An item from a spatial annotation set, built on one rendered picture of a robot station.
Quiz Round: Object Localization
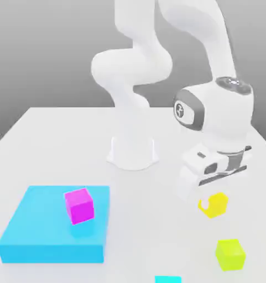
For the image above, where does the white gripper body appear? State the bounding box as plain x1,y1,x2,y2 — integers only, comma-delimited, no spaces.
178,164,250,203

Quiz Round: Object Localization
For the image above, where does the small yellow cube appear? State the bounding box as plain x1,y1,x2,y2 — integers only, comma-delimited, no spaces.
197,192,229,219

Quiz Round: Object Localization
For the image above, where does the small lime cube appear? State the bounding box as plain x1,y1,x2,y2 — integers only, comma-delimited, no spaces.
215,238,247,272

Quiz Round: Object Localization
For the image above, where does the small cyan cube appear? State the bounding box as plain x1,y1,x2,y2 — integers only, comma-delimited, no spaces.
154,275,182,283

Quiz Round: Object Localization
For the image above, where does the small magenta cube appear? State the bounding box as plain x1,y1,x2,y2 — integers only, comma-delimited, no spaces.
64,187,95,226

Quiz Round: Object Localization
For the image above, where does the large blue box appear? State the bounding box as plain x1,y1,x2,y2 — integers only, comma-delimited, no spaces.
0,185,111,264

